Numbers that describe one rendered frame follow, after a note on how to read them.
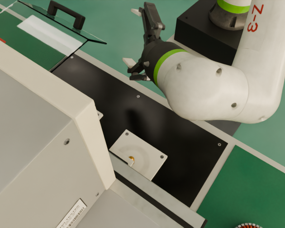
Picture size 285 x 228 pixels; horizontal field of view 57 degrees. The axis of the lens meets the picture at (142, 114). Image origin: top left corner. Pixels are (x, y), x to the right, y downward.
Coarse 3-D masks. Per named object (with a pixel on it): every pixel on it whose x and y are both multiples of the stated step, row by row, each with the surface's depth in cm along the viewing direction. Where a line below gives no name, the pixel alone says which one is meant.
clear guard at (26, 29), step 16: (0, 16) 64; (16, 16) 64; (32, 16) 64; (48, 16) 64; (0, 32) 61; (16, 32) 61; (32, 32) 61; (48, 32) 61; (64, 32) 61; (80, 32) 63; (16, 48) 58; (32, 48) 58; (48, 48) 58; (64, 48) 58; (48, 64) 56
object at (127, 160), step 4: (112, 152) 61; (116, 152) 65; (120, 152) 65; (116, 156) 61; (120, 156) 65; (124, 156) 65; (124, 160) 64; (128, 160) 64; (132, 160) 64; (128, 164) 64; (132, 164) 65
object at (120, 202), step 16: (112, 160) 40; (128, 176) 38; (144, 176) 38; (112, 192) 37; (128, 192) 37; (144, 192) 37; (160, 192) 37; (96, 208) 36; (112, 208) 36; (128, 208) 36; (144, 208) 36; (160, 208) 36; (176, 208) 36; (80, 224) 35; (96, 224) 35; (112, 224) 35; (128, 224) 35; (144, 224) 35; (160, 224) 35; (176, 224) 35; (192, 224) 35
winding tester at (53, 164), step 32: (0, 64) 22; (32, 64) 22; (0, 96) 21; (32, 96) 21; (64, 96) 21; (0, 128) 20; (32, 128) 20; (64, 128) 20; (96, 128) 24; (0, 160) 18; (32, 160) 18; (64, 160) 22; (96, 160) 28; (0, 192) 17; (32, 192) 21; (64, 192) 26; (96, 192) 34; (0, 224) 19; (32, 224) 23; (64, 224) 30
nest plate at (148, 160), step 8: (120, 136) 79; (128, 136) 79; (136, 136) 79; (120, 144) 77; (128, 144) 77; (136, 144) 77; (144, 144) 77; (128, 152) 76; (136, 152) 76; (144, 152) 76; (152, 152) 76; (160, 152) 76; (136, 160) 75; (144, 160) 75; (152, 160) 75; (160, 160) 75; (136, 168) 74; (144, 168) 74; (152, 168) 74; (152, 176) 72
